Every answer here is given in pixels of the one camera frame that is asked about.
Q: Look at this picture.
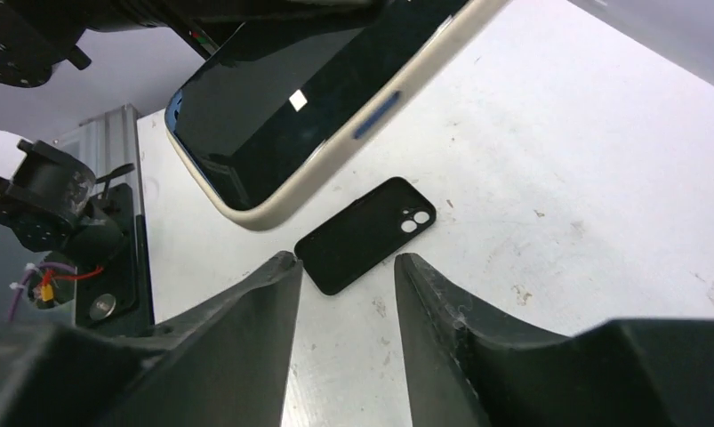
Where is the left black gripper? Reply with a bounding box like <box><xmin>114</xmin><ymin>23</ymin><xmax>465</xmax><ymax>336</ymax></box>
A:
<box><xmin>0</xmin><ymin>0</ymin><xmax>383</xmax><ymax>88</ymax></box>

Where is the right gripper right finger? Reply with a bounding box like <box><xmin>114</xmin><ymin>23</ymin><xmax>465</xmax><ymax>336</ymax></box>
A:
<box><xmin>394</xmin><ymin>254</ymin><xmax>714</xmax><ymax>426</ymax></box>

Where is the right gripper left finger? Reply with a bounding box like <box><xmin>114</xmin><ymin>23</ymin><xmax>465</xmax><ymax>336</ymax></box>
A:
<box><xmin>0</xmin><ymin>251</ymin><xmax>303</xmax><ymax>426</ymax></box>

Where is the black phone case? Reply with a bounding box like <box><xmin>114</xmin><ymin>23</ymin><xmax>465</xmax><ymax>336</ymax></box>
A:
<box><xmin>294</xmin><ymin>176</ymin><xmax>437</xmax><ymax>296</ymax></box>

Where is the phone pink case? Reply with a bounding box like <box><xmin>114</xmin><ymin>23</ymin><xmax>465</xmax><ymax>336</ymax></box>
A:
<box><xmin>164</xmin><ymin>1</ymin><xmax>505</xmax><ymax>231</ymax></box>

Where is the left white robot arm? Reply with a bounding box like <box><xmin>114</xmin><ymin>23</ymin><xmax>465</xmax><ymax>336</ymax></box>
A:
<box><xmin>0</xmin><ymin>1</ymin><xmax>387</xmax><ymax>312</ymax></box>

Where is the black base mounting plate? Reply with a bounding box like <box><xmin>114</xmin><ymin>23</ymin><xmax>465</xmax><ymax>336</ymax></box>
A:
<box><xmin>74</xmin><ymin>183</ymin><xmax>155</xmax><ymax>336</ymax></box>

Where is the aluminium table frame rail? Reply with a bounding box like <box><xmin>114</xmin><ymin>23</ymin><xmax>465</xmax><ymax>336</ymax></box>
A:
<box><xmin>52</xmin><ymin>104</ymin><xmax>141</xmax><ymax>199</ymax></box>

